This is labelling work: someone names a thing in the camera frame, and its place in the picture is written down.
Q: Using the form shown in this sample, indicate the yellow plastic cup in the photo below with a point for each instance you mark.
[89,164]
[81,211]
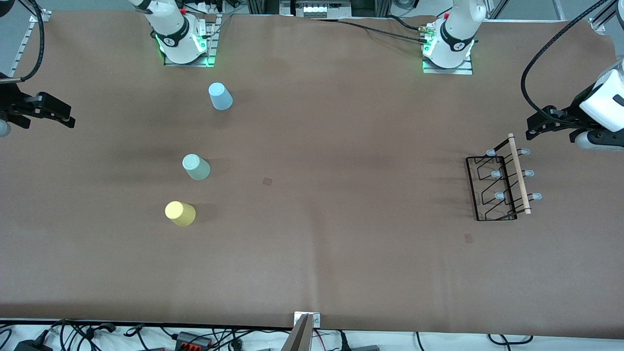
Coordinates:
[180,213]

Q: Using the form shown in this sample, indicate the light blue plastic cup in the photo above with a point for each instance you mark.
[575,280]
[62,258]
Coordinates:
[220,97]

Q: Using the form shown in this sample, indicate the black power adapter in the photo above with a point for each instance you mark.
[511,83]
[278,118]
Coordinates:
[31,346]

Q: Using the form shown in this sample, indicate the black orange connector block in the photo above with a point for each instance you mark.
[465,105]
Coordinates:
[192,340]

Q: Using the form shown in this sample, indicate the white power strip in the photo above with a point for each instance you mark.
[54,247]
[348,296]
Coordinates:
[319,9]

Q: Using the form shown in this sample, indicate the silver table edge bracket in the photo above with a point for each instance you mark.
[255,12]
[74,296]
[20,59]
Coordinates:
[316,320]

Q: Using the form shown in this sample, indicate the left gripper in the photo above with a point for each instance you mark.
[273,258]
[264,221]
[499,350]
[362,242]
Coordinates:
[571,115]

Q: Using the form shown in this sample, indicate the pale green plastic cup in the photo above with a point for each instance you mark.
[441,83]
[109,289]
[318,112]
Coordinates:
[196,168]

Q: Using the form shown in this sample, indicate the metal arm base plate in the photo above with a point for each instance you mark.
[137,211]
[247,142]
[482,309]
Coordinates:
[465,69]
[210,44]

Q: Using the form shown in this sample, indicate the black plug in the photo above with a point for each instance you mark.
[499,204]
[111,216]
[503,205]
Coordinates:
[343,341]

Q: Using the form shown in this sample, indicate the grey camera stand pole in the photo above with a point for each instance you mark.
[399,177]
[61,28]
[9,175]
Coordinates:
[298,339]

